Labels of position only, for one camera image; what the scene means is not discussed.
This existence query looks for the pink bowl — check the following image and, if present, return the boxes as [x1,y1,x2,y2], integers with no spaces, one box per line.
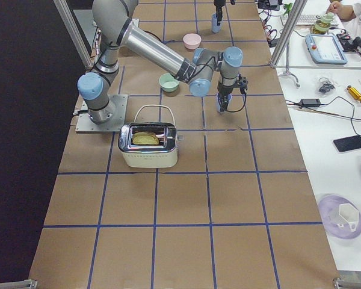
[183,33,202,50]

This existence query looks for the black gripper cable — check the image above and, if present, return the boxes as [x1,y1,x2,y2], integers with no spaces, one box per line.
[227,75,249,113]

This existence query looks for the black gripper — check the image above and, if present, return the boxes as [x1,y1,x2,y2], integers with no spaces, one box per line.
[215,5,248,112]

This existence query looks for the cream toaster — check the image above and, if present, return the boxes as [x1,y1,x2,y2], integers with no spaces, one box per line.
[118,122,178,169]

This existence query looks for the white hexagonal funnel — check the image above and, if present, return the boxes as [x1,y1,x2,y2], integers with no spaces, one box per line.
[337,204,360,232]

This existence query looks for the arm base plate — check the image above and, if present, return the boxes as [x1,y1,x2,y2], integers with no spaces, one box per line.
[75,95,128,134]

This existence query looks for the black power adapter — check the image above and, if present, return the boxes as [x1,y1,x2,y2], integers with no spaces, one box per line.
[299,98,322,108]

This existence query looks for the toast slice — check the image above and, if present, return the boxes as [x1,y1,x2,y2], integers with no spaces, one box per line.
[132,131,159,145]

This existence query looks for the white power cord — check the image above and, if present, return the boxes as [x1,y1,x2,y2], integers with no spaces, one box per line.
[134,104,176,125]

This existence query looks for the person in patterned shirt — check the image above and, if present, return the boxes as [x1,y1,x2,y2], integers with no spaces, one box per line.
[326,1,361,37]

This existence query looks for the white keyboard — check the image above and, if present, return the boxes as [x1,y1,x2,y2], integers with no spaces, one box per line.
[280,14,324,27]

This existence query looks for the purple plastic lid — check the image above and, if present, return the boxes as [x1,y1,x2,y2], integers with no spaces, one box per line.
[318,194,361,240]

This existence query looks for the green bowl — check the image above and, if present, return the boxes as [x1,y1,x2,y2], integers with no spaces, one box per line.
[158,73,180,92]

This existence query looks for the aluminium frame post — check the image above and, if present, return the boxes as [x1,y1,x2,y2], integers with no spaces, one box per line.
[270,0,307,68]

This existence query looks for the blue teach pendant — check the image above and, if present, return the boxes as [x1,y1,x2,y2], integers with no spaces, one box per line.
[305,34,348,65]

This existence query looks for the blue cup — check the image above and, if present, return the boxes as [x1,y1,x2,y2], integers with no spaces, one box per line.
[211,13,221,33]
[215,93,232,113]

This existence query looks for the black cable bundle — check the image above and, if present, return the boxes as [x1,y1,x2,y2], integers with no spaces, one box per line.
[315,76,335,93]

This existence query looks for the black smartphone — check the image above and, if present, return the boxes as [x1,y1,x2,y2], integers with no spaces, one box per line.
[333,135,361,152]

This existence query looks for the stacked green cups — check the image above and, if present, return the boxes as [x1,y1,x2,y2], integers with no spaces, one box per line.
[310,12,334,34]

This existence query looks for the black circuit board box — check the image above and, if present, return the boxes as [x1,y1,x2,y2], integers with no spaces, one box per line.
[336,33,361,52]

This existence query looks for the metal rod with hook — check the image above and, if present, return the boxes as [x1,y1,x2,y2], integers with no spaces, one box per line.
[278,41,300,88]

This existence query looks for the yellow cylindrical tool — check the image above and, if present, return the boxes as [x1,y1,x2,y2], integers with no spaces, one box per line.
[346,85,361,103]

